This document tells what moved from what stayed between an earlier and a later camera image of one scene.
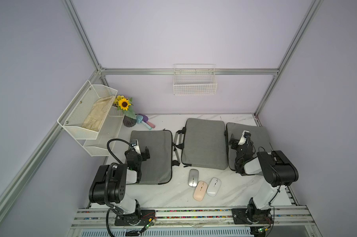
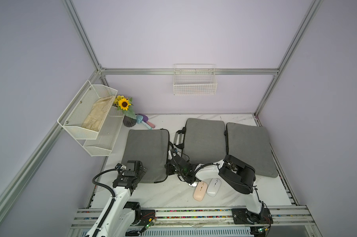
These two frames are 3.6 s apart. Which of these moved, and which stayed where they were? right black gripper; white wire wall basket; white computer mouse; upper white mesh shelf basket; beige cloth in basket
Moved: right black gripper
Stayed: white wire wall basket; beige cloth in basket; upper white mesh shelf basket; white computer mouse
